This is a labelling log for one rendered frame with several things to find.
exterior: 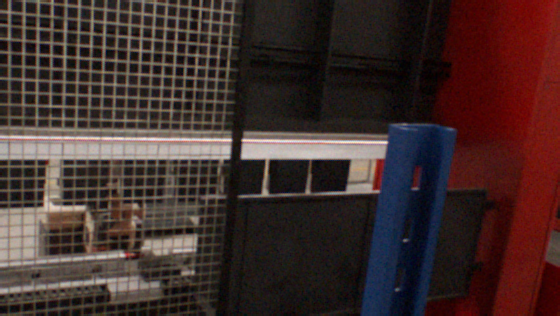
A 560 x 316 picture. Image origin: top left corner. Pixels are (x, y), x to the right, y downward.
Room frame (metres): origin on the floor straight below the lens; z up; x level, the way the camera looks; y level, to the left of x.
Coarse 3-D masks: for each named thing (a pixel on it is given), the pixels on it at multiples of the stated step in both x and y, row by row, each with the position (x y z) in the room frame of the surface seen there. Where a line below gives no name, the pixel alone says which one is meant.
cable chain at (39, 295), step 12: (72, 288) 1.50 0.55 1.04; (84, 288) 1.51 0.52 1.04; (96, 288) 1.53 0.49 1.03; (0, 300) 1.40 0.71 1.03; (12, 300) 1.41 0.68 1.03; (24, 300) 1.41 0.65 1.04; (48, 300) 1.44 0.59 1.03; (60, 300) 1.45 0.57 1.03; (72, 300) 1.47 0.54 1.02; (84, 300) 1.48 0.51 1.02; (96, 300) 1.50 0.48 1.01; (108, 300) 1.51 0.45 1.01; (0, 312) 1.38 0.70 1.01
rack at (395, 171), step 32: (416, 128) 0.49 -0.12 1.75; (448, 128) 0.50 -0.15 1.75; (384, 160) 0.48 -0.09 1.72; (416, 160) 0.50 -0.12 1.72; (448, 160) 0.49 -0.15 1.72; (384, 192) 0.47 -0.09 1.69; (416, 192) 0.50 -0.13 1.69; (384, 224) 0.47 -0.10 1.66; (416, 224) 0.51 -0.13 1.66; (384, 256) 0.46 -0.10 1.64; (416, 256) 0.50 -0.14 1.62; (384, 288) 0.46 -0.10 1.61; (416, 288) 0.50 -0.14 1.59
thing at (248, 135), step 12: (0, 132) 1.55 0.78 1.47; (12, 132) 1.56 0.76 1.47; (24, 132) 1.57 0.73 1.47; (48, 132) 1.60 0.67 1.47; (60, 132) 1.62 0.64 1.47; (72, 132) 1.63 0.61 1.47; (84, 132) 1.65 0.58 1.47; (96, 132) 1.67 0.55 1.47; (192, 132) 1.80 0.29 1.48; (204, 132) 1.82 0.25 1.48; (216, 132) 1.84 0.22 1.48; (228, 132) 1.86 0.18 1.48; (252, 132) 1.91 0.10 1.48; (264, 132) 1.93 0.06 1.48; (276, 132) 1.96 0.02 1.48; (288, 132) 1.99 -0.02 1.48; (300, 132) 2.02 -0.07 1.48
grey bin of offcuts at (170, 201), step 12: (168, 168) 4.61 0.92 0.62; (168, 180) 4.61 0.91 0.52; (168, 192) 4.62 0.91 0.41; (156, 204) 4.57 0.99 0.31; (168, 204) 4.63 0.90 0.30; (180, 204) 4.69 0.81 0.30; (192, 204) 4.75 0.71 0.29; (156, 216) 4.57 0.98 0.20; (168, 216) 4.63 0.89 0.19; (192, 228) 4.87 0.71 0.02
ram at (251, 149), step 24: (0, 144) 1.73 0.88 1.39; (24, 144) 1.76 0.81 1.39; (48, 144) 1.79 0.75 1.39; (72, 144) 1.83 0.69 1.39; (96, 144) 1.86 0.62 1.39; (120, 144) 1.90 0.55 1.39; (264, 144) 2.15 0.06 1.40; (288, 144) 2.20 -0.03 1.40; (312, 144) 2.25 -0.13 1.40; (336, 144) 2.31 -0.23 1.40; (360, 144) 2.36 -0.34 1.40; (384, 144) 2.42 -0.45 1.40
